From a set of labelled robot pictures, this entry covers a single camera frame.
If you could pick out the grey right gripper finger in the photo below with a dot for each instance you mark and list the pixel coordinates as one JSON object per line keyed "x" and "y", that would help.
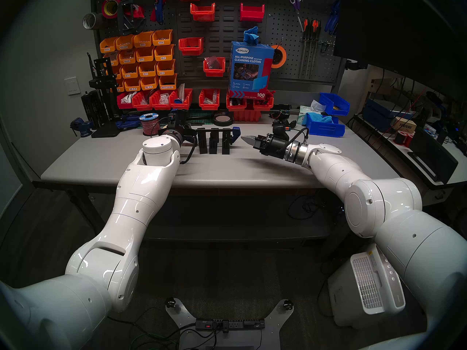
{"x": 255, "y": 142}
{"x": 254, "y": 137}

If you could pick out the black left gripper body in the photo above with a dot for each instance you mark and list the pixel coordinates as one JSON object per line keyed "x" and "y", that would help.
{"x": 188, "y": 134}

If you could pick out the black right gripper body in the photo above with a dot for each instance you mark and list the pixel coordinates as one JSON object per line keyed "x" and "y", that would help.
{"x": 271, "y": 147}

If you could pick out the blue bar clamp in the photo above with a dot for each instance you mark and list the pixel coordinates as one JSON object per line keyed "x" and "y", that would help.
{"x": 236, "y": 134}

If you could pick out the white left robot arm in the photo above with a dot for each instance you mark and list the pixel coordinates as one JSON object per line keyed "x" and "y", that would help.
{"x": 138, "y": 207}

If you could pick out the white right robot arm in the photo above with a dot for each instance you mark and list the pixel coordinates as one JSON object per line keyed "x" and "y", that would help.
{"x": 383, "y": 210}

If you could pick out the blue black quick clamp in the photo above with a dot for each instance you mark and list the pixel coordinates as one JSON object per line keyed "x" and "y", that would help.
{"x": 127, "y": 124}

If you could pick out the dark green C-clamp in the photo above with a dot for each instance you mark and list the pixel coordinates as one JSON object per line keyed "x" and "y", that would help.
{"x": 128, "y": 23}

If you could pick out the green cutting mat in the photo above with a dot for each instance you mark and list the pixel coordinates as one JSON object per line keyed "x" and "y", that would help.
{"x": 200, "y": 115}

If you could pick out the black tape roll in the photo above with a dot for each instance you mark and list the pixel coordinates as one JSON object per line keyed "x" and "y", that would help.
{"x": 222, "y": 124}

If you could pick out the clear plastic parts bag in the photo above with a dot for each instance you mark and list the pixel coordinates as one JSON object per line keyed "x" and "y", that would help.
{"x": 211, "y": 63}
{"x": 128, "y": 98}
{"x": 164, "y": 98}

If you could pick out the orange plastic parts bin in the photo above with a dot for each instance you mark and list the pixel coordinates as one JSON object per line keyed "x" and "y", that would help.
{"x": 132, "y": 88}
{"x": 164, "y": 57}
{"x": 162, "y": 41}
{"x": 124, "y": 46}
{"x": 149, "y": 86}
{"x": 147, "y": 73}
{"x": 143, "y": 43}
{"x": 166, "y": 72}
{"x": 114, "y": 59}
{"x": 130, "y": 74}
{"x": 117, "y": 75}
{"x": 108, "y": 48}
{"x": 145, "y": 58}
{"x": 127, "y": 60}
{"x": 168, "y": 86}
{"x": 120, "y": 88}

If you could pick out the blue cleaning cloths box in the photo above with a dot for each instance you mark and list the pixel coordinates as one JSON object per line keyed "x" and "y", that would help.
{"x": 251, "y": 83}

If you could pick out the blue plastic storage bin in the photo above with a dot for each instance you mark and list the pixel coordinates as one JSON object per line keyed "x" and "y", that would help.
{"x": 330, "y": 103}
{"x": 324, "y": 130}

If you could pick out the blue rag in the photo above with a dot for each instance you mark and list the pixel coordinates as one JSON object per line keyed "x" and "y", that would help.
{"x": 323, "y": 119}

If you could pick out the orange tape roll on pegboard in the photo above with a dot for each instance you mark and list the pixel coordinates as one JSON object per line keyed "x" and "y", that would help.
{"x": 278, "y": 56}

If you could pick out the black metal stand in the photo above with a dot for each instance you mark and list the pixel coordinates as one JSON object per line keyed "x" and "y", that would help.
{"x": 102, "y": 83}

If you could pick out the blue microfiber cloth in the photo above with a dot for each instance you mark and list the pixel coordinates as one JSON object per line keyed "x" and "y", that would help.
{"x": 251, "y": 35}

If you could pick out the dark grey pegboard panel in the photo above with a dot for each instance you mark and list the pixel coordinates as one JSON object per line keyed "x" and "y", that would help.
{"x": 226, "y": 35}

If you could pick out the blue bench vise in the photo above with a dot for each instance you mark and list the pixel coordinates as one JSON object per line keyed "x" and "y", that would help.
{"x": 82, "y": 127}

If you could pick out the blue crate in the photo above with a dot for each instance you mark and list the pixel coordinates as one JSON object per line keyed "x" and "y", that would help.
{"x": 377, "y": 114}

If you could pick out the orange black screwdriver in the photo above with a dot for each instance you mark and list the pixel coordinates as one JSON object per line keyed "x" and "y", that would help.
{"x": 313, "y": 29}
{"x": 319, "y": 28}
{"x": 305, "y": 28}

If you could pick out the cardboard box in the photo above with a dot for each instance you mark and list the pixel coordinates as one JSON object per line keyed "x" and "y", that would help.
{"x": 404, "y": 125}

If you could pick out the red tape roll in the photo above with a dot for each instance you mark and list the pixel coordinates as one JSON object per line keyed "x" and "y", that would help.
{"x": 103, "y": 8}

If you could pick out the black levelling knob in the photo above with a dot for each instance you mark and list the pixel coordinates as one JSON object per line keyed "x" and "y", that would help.
{"x": 288, "y": 304}
{"x": 170, "y": 302}

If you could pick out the black laptop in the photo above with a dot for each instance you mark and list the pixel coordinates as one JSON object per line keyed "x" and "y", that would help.
{"x": 434, "y": 156}

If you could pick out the white air purifier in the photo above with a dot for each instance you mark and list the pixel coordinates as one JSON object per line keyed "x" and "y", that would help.
{"x": 365, "y": 291}

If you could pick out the black monitor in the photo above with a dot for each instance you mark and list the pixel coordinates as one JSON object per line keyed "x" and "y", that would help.
{"x": 401, "y": 32}

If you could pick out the black power strip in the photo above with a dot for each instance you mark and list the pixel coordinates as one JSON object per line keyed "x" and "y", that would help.
{"x": 233, "y": 324}

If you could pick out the white side desk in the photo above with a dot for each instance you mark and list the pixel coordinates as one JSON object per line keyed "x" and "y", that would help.
{"x": 452, "y": 174}

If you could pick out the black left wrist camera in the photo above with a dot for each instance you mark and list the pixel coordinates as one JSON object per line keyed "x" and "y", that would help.
{"x": 173, "y": 121}

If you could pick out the white light switch plate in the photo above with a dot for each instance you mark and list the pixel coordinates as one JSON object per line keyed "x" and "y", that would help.
{"x": 72, "y": 86}

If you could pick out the grey duct tape roll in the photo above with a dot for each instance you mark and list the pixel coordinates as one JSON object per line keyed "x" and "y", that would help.
{"x": 98, "y": 19}

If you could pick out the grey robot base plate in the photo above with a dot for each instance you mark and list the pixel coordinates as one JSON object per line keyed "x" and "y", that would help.
{"x": 270, "y": 334}

